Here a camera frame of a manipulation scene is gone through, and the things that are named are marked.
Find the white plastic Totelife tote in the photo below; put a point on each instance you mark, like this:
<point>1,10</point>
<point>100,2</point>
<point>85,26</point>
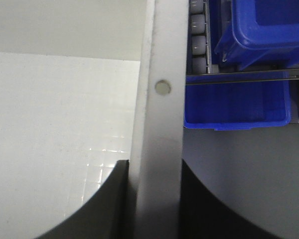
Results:
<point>84,84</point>

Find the white roller track right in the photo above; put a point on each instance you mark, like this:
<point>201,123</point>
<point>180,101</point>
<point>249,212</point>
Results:
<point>199,37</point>

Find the blue bin lower right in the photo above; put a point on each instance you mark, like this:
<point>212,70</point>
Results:
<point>237,106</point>

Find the blue bin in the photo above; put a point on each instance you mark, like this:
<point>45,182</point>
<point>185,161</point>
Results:
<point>237,106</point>
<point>258,32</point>

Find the steel left shelf front rail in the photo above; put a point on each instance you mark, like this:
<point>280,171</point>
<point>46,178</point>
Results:
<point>243,77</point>

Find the blue bin upper right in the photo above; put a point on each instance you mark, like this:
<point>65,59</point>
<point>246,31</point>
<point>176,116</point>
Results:
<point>258,32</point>

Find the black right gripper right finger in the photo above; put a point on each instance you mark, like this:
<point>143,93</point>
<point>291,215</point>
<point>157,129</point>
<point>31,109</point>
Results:
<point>203,216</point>

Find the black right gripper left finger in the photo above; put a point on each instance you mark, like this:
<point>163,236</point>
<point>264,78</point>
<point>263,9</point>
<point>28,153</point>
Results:
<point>102,216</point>

